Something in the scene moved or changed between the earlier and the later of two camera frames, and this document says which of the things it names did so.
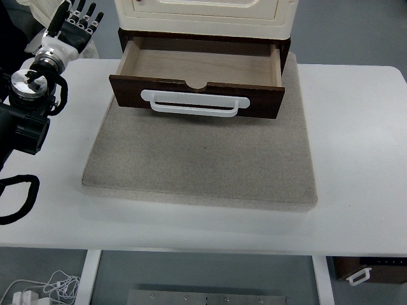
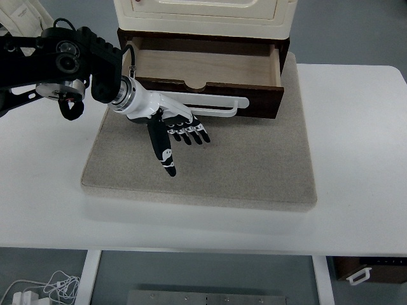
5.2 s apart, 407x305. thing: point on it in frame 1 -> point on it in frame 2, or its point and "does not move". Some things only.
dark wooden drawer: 238,68 does not move
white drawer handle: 173,96 does not move
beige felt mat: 226,161 does not move
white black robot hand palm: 72,37 -> 128,98
